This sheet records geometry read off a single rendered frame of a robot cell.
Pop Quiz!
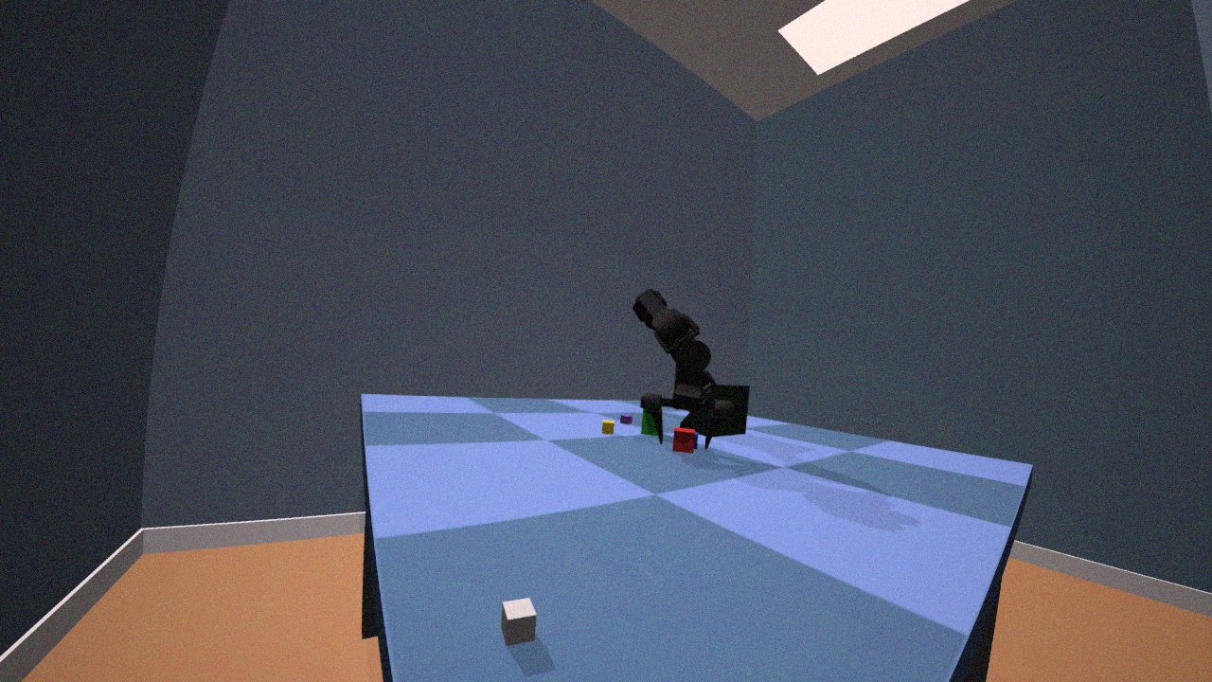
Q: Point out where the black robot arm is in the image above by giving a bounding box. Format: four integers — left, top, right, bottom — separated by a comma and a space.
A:
633, 288, 716, 413

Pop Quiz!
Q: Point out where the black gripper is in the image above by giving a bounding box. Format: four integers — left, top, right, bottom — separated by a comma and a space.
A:
640, 369, 734, 449

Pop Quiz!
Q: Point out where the red block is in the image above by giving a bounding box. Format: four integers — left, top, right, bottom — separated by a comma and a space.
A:
671, 426, 696, 454

